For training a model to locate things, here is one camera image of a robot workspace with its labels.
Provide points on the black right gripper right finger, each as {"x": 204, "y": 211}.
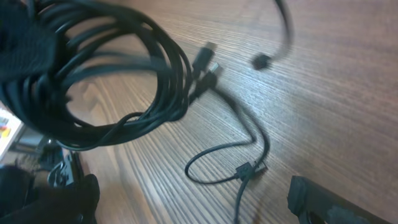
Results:
{"x": 312, "y": 203}

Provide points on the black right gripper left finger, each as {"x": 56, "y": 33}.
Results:
{"x": 75, "y": 203}

